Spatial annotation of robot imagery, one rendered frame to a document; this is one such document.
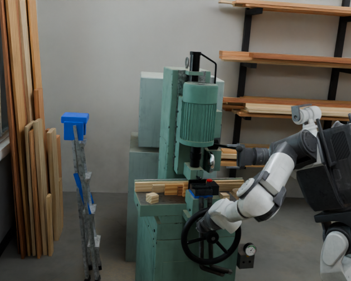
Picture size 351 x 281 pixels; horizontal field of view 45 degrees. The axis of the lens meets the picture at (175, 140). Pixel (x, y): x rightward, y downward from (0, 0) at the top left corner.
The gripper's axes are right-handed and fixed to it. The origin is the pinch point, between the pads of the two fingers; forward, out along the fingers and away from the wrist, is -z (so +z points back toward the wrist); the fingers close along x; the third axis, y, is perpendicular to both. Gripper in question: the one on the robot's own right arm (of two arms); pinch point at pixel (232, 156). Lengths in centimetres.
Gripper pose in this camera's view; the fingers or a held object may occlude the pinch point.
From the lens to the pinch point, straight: 207.0
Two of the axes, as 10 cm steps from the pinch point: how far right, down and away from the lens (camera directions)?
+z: 9.7, 0.1, 2.4
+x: -0.2, 10.0, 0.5
